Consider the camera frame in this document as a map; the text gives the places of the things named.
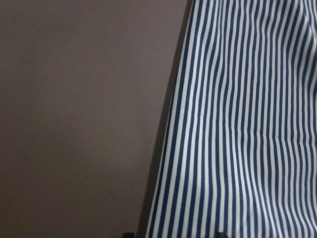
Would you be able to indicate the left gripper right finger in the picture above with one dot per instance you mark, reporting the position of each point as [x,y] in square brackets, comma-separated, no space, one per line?
[220,235]

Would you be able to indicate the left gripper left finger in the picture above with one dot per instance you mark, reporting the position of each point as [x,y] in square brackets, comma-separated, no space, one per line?
[129,235]

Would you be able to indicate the blue white striped polo shirt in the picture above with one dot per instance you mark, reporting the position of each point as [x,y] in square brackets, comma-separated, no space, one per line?
[240,147]

